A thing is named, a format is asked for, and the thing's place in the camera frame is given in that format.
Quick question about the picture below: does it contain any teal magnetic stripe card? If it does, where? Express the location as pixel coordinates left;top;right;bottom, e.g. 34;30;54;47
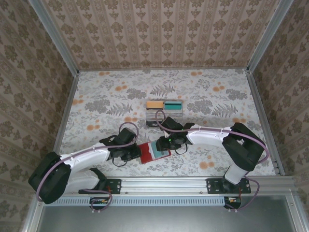
151;142;170;160

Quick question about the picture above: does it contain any red leather card holder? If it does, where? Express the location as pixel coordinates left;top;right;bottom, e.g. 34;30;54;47
139;141;172;165

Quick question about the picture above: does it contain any teal card stack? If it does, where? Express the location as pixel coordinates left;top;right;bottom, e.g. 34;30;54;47
164;101;183;111

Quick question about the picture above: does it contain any orange card stack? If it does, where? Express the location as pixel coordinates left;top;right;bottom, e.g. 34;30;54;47
146;101;165;111

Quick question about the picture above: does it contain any grey metal sheet panel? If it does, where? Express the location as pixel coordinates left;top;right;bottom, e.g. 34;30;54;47
36;204;299;232

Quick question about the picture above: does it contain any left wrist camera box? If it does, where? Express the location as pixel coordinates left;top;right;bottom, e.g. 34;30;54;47
117;128;136;146

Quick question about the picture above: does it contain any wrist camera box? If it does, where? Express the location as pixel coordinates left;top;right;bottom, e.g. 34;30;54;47
117;128;136;146
160;116;182;133

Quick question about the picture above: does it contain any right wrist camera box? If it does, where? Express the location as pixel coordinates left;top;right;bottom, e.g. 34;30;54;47
160;116;182;133

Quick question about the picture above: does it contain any aluminium mounting rail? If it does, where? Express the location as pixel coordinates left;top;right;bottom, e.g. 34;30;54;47
65;175;295;196

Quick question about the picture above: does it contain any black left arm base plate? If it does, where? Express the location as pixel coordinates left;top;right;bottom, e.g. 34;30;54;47
78;178;121;195

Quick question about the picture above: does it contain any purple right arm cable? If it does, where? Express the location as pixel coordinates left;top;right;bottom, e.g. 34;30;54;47
155;110;270;213

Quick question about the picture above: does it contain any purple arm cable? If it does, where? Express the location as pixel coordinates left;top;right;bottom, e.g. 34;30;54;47
155;110;270;213
35;121;140;213

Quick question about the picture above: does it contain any white slotted cable duct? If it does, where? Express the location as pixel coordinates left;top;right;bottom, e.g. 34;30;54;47
56;196;226;207

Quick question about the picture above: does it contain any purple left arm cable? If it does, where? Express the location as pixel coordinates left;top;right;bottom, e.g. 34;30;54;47
35;121;140;213

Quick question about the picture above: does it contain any black wired connector board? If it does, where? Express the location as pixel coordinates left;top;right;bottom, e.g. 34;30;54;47
223;196;242;210
89;197;110;210

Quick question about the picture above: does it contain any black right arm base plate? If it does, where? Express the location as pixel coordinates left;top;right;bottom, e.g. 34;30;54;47
206;178;252;195

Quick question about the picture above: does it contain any aluminium table side rail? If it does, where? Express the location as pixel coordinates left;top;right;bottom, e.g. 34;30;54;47
245;69;287;176
49;72;80;160

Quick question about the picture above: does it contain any aluminium table end rail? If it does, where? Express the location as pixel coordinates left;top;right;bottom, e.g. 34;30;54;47
77;66;249;73

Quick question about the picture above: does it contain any aluminium frame leg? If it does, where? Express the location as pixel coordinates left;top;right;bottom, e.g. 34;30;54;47
21;202;44;232
286;194;305;232

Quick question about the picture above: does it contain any aluminium frame post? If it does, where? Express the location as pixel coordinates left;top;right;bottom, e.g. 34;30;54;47
246;0;290;73
28;0;80;77

